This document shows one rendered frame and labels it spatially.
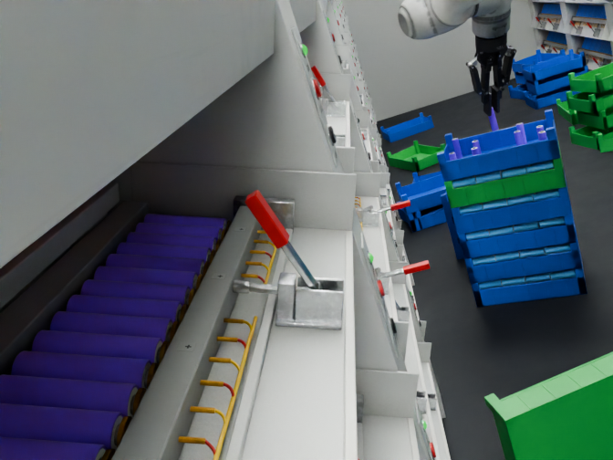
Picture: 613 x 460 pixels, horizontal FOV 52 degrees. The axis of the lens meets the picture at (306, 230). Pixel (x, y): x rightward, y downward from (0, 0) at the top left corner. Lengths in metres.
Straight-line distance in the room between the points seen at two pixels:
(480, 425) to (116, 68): 1.37
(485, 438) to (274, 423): 1.17
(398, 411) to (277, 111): 0.30
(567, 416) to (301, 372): 0.93
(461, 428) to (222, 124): 1.10
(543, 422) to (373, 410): 0.62
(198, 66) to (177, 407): 0.14
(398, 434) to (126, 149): 0.48
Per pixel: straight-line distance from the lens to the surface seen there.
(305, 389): 0.33
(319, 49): 1.21
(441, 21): 1.45
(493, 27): 1.60
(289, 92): 0.51
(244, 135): 0.52
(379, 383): 0.61
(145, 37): 0.18
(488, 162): 1.72
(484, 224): 1.78
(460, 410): 1.54
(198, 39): 0.25
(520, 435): 1.20
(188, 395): 0.29
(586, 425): 1.26
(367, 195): 1.26
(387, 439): 0.60
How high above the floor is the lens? 0.94
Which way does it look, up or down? 18 degrees down
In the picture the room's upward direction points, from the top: 19 degrees counter-clockwise
